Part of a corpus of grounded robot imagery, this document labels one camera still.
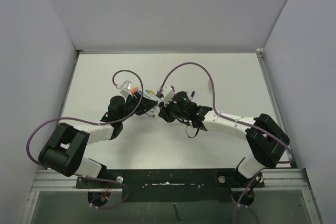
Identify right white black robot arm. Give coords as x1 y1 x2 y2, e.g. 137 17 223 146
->
159 90 290 187

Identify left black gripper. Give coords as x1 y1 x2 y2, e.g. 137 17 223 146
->
119 91 157 123

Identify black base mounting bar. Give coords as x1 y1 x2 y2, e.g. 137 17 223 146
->
76 168 265 207

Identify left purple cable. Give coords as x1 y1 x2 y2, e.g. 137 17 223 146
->
26 69 145 210

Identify orange marker cap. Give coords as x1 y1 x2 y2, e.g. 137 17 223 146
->
131 87 139 94

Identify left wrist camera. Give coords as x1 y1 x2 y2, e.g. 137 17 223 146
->
116 81 132 99

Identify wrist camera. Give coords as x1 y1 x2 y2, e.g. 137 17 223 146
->
116 81 132 99
156 86 175 105

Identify orange capped fat marker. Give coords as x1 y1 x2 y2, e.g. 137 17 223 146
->
208 80 213 95

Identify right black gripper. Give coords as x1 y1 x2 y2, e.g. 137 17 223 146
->
159 96 188 123

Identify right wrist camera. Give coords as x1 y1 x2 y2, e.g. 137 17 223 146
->
156 86 175 105

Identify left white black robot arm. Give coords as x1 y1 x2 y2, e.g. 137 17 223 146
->
38 93 158 188

